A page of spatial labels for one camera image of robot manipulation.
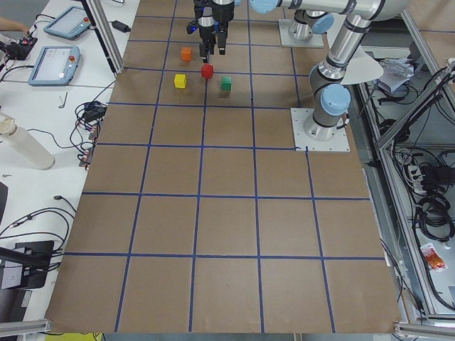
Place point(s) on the near teach pendant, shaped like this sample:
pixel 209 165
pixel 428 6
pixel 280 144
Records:
pixel 55 66

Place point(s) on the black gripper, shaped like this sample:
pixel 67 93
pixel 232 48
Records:
pixel 205 34

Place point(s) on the far teach pendant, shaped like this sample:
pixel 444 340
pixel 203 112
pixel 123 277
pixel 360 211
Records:
pixel 70 24

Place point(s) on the crumpled white paper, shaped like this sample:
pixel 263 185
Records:
pixel 396 72

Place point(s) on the aluminium frame post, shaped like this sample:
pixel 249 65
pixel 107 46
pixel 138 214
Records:
pixel 98 20

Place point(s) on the red snack packet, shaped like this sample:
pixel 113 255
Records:
pixel 435 262

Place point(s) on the teach pendant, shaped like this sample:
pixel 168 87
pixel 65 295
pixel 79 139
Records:
pixel 55 66
pixel 70 24

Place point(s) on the allen key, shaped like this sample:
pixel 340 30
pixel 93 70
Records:
pixel 63 101

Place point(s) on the white power strip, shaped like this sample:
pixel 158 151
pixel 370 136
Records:
pixel 414 179

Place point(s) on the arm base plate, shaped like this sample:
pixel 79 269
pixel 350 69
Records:
pixel 308 136
pixel 294 34

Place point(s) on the black monitor stand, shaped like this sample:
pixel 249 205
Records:
pixel 26 265

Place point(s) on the orange wooden block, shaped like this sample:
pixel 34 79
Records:
pixel 186 54

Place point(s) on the black power adapter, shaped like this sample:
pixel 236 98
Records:
pixel 122 27

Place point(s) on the green wooden block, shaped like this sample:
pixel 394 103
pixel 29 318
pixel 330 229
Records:
pixel 226 83

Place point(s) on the yellow wooden block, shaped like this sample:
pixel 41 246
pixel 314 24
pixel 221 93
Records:
pixel 180 81

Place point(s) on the red wooden block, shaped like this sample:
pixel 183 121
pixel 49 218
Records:
pixel 207 71

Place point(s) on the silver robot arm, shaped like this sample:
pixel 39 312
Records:
pixel 332 99
pixel 306 23

